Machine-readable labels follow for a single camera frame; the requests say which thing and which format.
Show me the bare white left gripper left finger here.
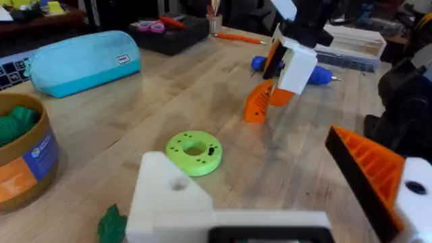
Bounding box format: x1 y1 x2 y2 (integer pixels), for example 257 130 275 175
126 151 215 243

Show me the white orange left gripper right finger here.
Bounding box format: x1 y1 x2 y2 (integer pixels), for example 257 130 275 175
325 125 432 243

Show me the blue electric screwdriver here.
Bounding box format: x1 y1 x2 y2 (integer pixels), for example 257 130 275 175
250 55 342 86

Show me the green vegetable toy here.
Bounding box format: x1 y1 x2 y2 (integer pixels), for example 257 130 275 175
97 202 129 243

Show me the green disc with holes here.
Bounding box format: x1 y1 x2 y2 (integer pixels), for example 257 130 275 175
165 130 223 178

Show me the orange pen tool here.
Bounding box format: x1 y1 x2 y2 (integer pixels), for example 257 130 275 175
213 32 268 46

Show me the clear plastic box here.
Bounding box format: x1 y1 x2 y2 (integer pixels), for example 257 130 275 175
314 24 388 74

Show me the cup with sticks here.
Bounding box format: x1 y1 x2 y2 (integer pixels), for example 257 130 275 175
205 0 224 35

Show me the black box with tools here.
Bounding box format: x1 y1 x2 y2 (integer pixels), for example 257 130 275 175
127 14 211 57

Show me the brown tub with toys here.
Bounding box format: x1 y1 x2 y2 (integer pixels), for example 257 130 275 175
0 92 61 214

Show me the light blue zip bag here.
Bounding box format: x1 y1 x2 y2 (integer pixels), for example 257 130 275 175
24 30 142 99

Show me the black keyboard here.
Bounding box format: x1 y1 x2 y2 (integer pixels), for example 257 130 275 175
0 49 33 92

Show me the dark side table with clutter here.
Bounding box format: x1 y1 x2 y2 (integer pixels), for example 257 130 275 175
0 0 87 36

